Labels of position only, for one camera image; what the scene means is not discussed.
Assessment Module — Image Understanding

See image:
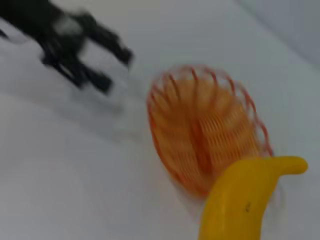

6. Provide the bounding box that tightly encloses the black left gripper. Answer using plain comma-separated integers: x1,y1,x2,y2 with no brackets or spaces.
0,0,135,95

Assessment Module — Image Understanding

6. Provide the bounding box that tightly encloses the orange woven plastic basket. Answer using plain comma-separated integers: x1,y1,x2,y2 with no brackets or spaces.
146,63,275,198

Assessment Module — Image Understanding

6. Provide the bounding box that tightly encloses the yellow banana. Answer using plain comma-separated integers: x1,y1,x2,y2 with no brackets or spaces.
197,155,309,240

